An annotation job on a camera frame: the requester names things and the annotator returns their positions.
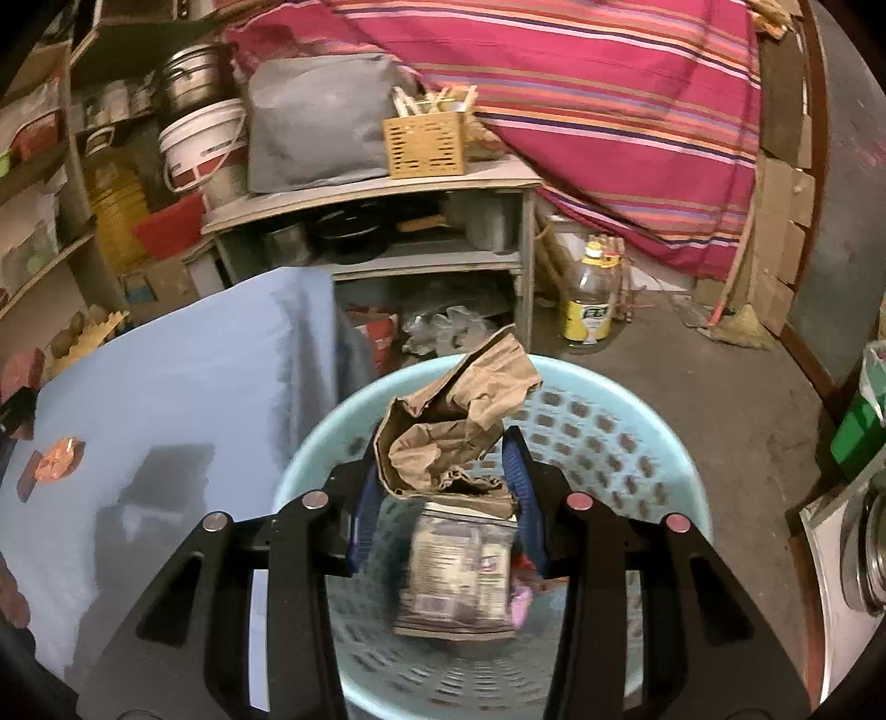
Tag silver printed snack wrapper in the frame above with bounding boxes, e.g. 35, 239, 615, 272
393, 502, 520, 641

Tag brown cardboard box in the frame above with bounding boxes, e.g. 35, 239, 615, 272
117, 239, 223, 323

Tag brown paper bag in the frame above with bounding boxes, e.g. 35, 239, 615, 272
374, 324, 544, 520

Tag yellow slotted utensil holder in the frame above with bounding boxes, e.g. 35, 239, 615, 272
383, 111, 468, 179

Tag bundle of wooden chopsticks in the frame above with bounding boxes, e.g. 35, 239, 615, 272
393, 84, 480, 119

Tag large steel pot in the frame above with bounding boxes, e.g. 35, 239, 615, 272
159, 43, 233, 115

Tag black frying pan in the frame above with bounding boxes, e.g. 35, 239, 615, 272
311, 204, 389, 264

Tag crumpled clear plastic bag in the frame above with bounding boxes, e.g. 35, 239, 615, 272
401, 305, 496, 357

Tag straw broom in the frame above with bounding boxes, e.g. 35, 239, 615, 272
706, 208, 775, 348

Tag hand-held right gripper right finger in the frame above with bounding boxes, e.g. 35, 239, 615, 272
502, 425, 811, 720

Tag glass bottle with yellow label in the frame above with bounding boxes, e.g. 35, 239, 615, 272
559, 239, 617, 347

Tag white plastic container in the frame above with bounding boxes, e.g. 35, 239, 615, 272
463, 197, 513, 254

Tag red striped blanket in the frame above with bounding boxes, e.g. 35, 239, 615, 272
228, 0, 766, 281

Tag white plastic bucket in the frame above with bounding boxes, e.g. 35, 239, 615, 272
158, 99, 249, 209

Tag curved wall shelf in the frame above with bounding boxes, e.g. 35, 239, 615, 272
0, 0, 98, 326

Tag grey wooden shelf unit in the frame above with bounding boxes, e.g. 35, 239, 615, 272
200, 153, 544, 351

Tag stacked cardboard sheets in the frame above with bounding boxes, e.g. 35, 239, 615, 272
727, 104, 818, 333

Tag light blue plastic basket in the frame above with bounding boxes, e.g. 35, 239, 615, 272
272, 354, 714, 720

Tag reddish brown block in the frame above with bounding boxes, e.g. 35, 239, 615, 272
0, 346, 46, 404

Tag red plastic bowl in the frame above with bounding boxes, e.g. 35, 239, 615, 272
131, 194, 205, 260

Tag red packet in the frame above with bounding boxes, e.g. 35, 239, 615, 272
346, 308, 399, 368

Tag steel vessel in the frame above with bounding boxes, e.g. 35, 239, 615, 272
837, 477, 886, 614

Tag small steel pot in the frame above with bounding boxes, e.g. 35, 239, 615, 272
266, 222, 312, 268

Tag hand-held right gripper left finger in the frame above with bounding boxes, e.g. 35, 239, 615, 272
76, 425, 389, 720

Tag yellow oil jug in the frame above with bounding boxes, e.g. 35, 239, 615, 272
84, 128, 150, 274

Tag yellow egg tray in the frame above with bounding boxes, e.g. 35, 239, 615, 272
51, 308, 131, 361

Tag orange snack wrapper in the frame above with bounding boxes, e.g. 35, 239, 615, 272
38, 436, 85, 480

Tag green plastic container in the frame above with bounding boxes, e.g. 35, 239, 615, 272
831, 388, 886, 480

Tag grey fabric bag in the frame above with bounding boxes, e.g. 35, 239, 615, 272
245, 54, 416, 195

